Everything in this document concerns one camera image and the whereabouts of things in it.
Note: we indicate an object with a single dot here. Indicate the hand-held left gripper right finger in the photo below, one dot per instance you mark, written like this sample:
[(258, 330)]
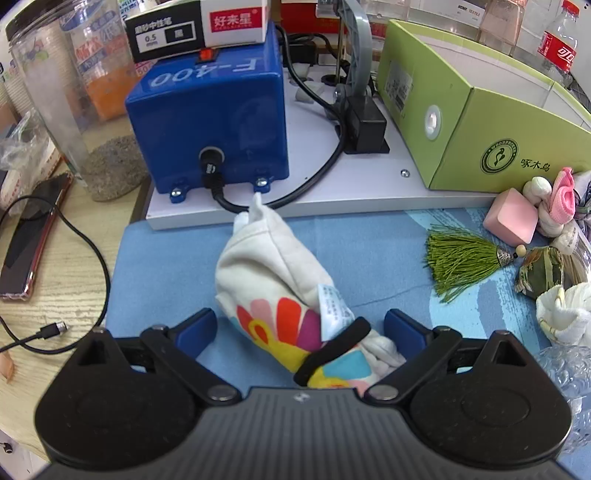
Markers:
[(404, 330)]

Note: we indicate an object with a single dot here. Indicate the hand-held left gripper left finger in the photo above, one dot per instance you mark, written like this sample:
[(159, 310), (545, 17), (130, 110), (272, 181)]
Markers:
[(198, 330)]

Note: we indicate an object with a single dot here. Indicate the white flower-print cloth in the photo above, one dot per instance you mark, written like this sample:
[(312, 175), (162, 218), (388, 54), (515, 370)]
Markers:
[(268, 258)]

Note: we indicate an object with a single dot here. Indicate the white cloth roll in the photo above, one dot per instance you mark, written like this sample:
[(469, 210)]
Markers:
[(568, 314)]

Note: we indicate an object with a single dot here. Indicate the pink white small doll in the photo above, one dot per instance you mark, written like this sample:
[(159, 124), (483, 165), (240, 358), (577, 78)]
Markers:
[(538, 189)]

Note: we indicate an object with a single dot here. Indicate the pink sock roll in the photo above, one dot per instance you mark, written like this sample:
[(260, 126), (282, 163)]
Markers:
[(564, 198)]

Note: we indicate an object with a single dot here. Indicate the green cardboard box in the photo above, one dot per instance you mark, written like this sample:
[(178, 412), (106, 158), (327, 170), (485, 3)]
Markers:
[(508, 138)]

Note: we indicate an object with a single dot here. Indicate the black elastic band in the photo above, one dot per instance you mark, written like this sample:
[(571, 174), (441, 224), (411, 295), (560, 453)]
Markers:
[(341, 341)]

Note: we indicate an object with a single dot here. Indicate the blue printed mat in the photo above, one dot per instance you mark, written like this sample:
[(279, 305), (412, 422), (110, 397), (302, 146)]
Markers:
[(369, 258)]

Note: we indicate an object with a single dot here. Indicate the green tassel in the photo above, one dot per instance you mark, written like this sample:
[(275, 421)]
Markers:
[(457, 261)]

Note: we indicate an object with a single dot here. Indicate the green patterned sachet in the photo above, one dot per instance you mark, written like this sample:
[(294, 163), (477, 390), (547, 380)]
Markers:
[(540, 272)]

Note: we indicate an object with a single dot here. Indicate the pink sponge block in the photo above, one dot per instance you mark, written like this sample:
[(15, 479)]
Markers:
[(510, 217)]

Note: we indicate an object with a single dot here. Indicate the smartphone with red case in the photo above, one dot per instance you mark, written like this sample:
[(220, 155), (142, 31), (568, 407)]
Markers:
[(27, 230)]

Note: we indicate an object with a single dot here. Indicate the black rectangular block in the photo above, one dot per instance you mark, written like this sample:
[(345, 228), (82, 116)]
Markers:
[(364, 124)]

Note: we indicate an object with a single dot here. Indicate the blue machine box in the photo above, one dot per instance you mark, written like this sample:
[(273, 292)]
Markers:
[(207, 110)]

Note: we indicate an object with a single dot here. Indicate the grey patterned cloth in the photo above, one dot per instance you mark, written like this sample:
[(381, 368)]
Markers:
[(582, 198)]

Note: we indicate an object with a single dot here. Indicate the clear plastic bag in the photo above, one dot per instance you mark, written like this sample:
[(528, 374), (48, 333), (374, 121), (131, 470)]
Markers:
[(23, 152)]

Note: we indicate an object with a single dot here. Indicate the plastic jar with orange contents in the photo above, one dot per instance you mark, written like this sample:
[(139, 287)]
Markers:
[(108, 92)]

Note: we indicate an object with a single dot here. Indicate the clear plastic jar with sand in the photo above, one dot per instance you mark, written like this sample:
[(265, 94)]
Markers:
[(60, 115)]

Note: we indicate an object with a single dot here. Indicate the white pen box black label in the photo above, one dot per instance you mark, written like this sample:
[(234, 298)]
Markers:
[(164, 37)]

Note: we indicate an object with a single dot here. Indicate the red and white small box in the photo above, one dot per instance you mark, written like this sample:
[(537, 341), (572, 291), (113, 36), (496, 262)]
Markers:
[(235, 21)]

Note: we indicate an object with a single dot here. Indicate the cola bottle red label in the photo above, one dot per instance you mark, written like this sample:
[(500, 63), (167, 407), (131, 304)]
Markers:
[(561, 50)]

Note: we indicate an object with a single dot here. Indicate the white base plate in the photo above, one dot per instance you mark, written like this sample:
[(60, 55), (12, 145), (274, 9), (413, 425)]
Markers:
[(369, 184)]

